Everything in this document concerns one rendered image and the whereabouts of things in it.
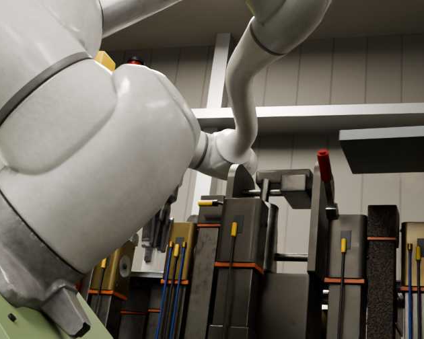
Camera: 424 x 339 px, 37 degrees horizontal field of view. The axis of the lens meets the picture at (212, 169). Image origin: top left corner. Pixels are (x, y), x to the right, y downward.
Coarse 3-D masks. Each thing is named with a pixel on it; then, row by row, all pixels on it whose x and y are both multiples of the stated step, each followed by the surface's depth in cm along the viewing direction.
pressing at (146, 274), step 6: (132, 270) 140; (138, 270) 140; (144, 270) 139; (132, 276) 145; (138, 276) 139; (144, 276) 138; (150, 276) 138; (156, 276) 137; (162, 276) 137; (132, 282) 151; (138, 282) 150; (144, 282) 149; (150, 282) 148; (396, 282) 120; (396, 288) 125; (324, 294) 137; (324, 300) 141; (402, 300) 133
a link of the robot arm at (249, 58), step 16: (240, 48) 129; (256, 48) 125; (240, 64) 131; (256, 64) 129; (240, 80) 135; (240, 96) 140; (240, 112) 146; (240, 128) 152; (256, 128) 154; (208, 144) 162; (224, 144) 161; (240, 144) 158; (208, 160) 162; (224, 160) 161; (240, 160) 162; (256, 160) 169; (224, 176) 166
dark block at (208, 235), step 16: (208, 208) 123; (208, 224) 122; (208, 240) 121; (208, 256) 119; (208, 272) 118; (192, 288) 118; (208, 288) 117; (192, 304) 117; (208, 304) 115; (192, 320) 115; (208, 320) 114; (192, 336) 114
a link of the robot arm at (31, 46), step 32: (0, 0) 68; (32, 0) 70; (64, 0) 73; (96, 0) 80; (128, 0) 87; (160, 0) 94; (0, 32) 67; (32, 32) 68; (64, 32) 71; (96, 32) 78; (0, 64) 66; (32, 64) 67; (64, 64) 69; (0, 96) 67
